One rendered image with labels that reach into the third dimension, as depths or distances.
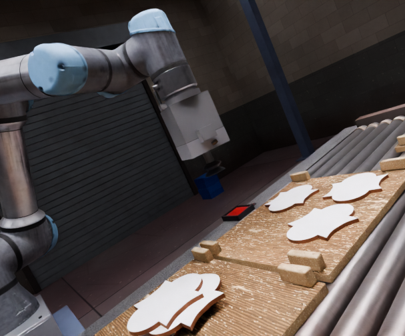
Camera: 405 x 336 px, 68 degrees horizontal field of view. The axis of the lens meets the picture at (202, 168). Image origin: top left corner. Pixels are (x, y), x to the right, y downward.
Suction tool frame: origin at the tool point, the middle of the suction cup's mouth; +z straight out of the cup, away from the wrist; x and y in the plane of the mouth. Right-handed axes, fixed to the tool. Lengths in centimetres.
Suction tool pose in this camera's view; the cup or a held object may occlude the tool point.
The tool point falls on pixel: (215, 173)
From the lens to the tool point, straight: 59.6
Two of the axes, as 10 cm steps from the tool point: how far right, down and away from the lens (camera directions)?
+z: 4.1, 9.0, 1.3
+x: -3.8, 0.4, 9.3
